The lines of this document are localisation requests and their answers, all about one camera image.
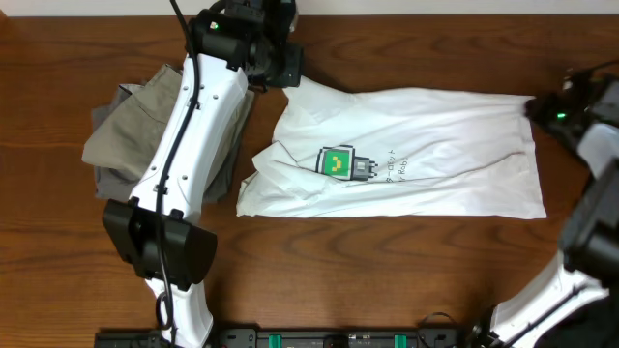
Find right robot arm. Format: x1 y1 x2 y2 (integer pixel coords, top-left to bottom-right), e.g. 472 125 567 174
467 67 618 347

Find white printed t-shirt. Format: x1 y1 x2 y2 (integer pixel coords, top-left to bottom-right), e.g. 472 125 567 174
236 79 546 219

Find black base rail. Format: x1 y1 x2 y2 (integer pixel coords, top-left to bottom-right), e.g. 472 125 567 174
94 328 487 348

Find folded khaki pants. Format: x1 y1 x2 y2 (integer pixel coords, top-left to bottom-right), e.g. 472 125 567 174
82 65 182 199

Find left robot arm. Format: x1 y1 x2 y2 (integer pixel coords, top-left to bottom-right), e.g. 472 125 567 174
95 0 303 347

